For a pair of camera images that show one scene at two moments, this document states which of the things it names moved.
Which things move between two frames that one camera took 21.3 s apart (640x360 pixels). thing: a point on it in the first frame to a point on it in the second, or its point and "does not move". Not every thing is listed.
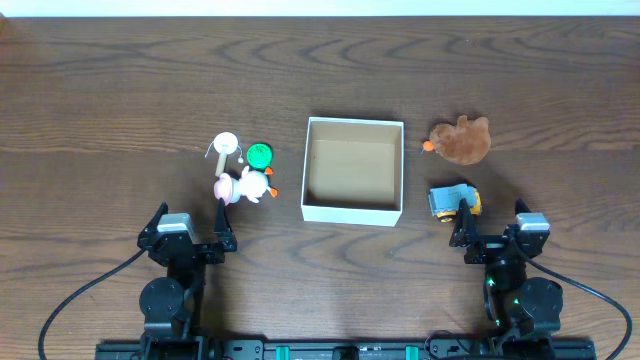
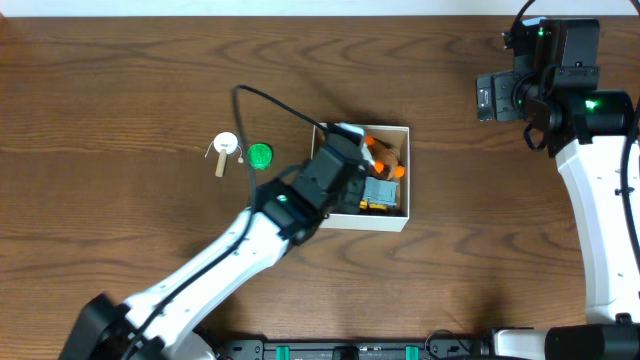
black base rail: [261, 348] does not move
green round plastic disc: [259, 155] does not move
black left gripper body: [201, 250] to [357, 179]
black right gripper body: [493, 241] to [488, 97]
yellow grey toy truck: [445, 201] to [379, 194]
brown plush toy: [464, 143] to [387, 163]
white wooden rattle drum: [225, 143] does not move
